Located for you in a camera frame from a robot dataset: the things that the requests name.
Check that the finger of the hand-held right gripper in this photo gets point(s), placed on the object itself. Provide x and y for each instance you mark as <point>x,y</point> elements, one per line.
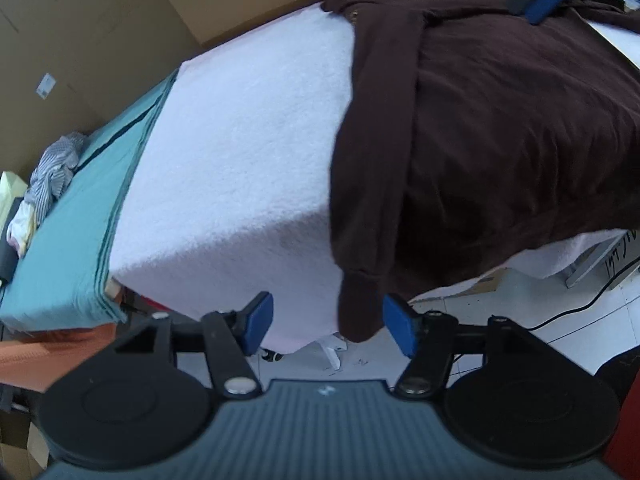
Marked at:
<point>547,0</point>

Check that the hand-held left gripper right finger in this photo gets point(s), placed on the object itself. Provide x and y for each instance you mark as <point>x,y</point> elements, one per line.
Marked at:
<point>400,325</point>

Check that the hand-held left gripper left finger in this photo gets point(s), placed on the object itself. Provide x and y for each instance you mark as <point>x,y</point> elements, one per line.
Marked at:
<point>257,320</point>

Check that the dark brown hoodie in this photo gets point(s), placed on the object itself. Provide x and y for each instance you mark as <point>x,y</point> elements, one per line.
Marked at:
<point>500,135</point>

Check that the pale fleece blanket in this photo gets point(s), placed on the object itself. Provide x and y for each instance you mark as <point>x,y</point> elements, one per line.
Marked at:
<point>240,160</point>

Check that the teal sheet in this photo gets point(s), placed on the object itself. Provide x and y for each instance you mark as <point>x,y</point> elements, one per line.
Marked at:
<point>65,240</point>

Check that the white cloth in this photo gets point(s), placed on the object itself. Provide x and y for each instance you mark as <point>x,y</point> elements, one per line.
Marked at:
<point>22,230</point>

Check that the striped garment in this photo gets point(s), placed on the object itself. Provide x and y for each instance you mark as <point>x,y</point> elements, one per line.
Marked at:
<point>55,170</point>

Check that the person's red sweater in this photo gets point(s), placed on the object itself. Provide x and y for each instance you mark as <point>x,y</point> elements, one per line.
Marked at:
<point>625,445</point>

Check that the pale green packet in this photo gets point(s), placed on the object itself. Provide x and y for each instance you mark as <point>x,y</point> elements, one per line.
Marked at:
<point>10,187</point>

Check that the small white label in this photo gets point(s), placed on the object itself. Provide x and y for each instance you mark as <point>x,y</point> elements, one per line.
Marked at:
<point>46,85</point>

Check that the cardboard side panel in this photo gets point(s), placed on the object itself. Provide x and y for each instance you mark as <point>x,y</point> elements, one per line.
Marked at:
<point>75,35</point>

